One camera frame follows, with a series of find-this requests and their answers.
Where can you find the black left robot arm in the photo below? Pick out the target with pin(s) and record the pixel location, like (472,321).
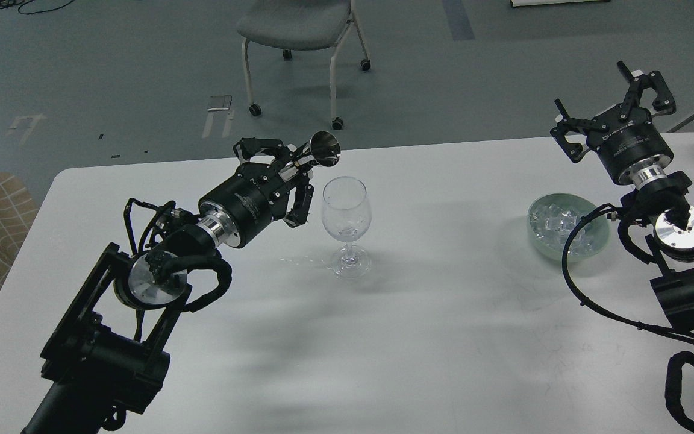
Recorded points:
(106,358)

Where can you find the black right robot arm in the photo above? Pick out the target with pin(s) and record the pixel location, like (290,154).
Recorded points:
(656,222)

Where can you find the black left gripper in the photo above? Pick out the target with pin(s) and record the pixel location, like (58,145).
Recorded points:
(240,208)

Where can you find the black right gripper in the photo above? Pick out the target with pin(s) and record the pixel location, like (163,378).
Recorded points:
(633,147)

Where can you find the steel double jigger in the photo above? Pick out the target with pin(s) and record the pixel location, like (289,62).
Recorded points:
(322,149)

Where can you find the metal floor plate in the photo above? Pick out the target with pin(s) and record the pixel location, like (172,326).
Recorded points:
(219,103)

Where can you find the clear wine glass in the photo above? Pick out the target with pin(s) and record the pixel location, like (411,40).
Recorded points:
(346,215)

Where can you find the green bowl of ice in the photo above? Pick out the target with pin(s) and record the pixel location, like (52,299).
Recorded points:
(551,220)

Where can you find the grey office chair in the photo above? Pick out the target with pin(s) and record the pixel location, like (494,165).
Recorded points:
(301,26)

